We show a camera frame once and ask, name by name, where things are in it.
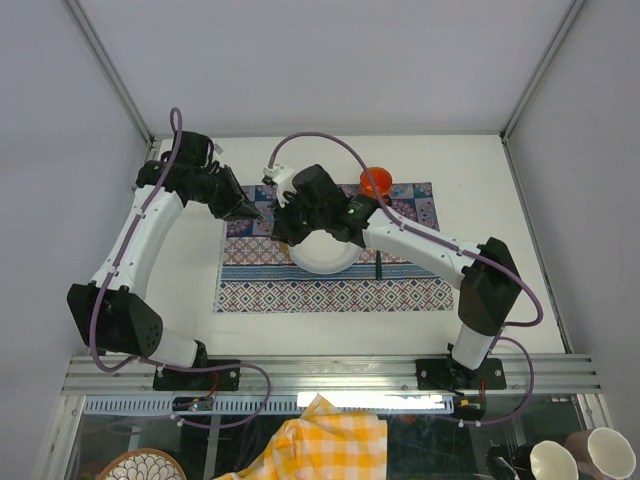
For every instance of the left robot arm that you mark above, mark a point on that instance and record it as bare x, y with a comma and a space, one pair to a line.
111, 311

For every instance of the aluminium mounting rail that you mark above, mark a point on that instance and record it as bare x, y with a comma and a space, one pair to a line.
553, 374

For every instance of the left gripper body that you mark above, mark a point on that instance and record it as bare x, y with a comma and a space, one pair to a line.
219, 190

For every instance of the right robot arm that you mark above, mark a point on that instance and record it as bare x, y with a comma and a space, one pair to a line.
326, 231

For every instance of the white blue-rimmed bowl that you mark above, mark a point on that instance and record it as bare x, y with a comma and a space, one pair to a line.
320, 253

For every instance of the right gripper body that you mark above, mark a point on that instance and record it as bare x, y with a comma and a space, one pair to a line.
297, 220

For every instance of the patterned placemat cloth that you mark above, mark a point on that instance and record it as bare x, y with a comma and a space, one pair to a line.
256, 275

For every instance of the white cable duct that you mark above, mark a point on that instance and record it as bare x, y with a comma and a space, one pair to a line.
157, 405

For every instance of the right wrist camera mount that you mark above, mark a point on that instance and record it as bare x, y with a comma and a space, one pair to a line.
281, 178

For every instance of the brown white cup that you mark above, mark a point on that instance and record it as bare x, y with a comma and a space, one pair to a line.
602, 453

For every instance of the gold knife green handle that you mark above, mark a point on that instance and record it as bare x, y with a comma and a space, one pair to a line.
378, 266

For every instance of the yellow checkered cloth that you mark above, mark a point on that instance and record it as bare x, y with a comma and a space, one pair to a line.
323, 443

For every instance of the orange mug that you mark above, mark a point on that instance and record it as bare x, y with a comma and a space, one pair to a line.
375, 178

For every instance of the patterned brown plate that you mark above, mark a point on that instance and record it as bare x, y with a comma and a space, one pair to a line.
143, 464

